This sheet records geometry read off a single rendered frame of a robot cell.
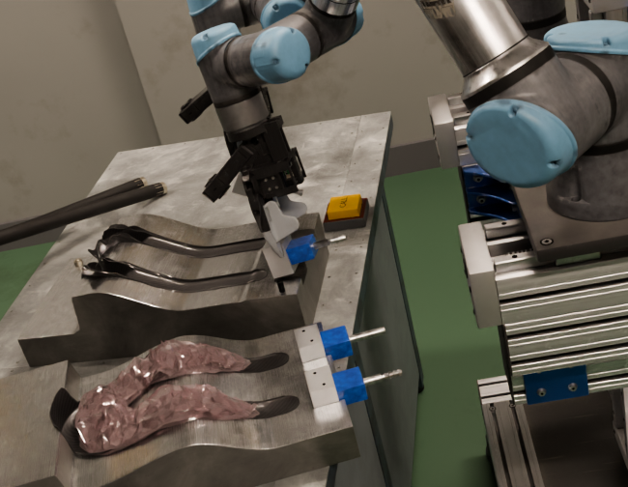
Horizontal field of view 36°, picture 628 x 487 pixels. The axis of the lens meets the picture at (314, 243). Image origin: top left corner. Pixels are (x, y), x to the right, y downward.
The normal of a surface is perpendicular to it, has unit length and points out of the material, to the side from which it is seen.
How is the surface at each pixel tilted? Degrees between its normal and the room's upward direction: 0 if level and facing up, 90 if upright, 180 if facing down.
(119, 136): 90
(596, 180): 73
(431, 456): 0
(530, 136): 96
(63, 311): 0
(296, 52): 79
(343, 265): 0
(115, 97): 90
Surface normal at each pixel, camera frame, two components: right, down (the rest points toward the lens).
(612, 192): -0.18, 0.24
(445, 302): -0.22, -0.85
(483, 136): -0.58, 0.60
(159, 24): -0.01, 0.50
